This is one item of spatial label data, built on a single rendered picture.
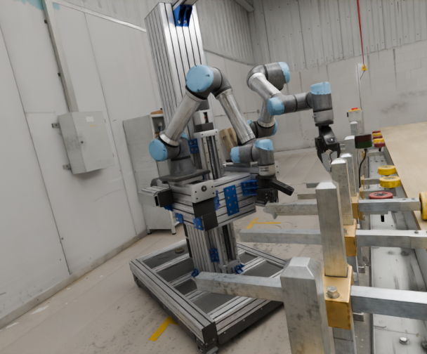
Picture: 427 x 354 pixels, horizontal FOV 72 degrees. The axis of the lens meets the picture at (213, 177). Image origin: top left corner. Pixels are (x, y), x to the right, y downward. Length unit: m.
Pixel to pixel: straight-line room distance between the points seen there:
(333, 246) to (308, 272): 0.26
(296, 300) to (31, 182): 2.93
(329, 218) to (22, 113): 2.94
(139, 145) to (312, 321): 3.60
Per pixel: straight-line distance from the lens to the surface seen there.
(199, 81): 1.35
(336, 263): 0.58
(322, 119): 1.25
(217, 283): 0.64
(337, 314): 0.55
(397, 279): 1.29
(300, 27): 9.68
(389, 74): 9.33
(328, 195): 0.54
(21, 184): 3.08
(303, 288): 0.32
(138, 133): 3.82
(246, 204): 1.88
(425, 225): 1.01
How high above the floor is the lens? 1.27
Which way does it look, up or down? 10 degrees down
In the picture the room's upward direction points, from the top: 10 degrees counter-clockwise
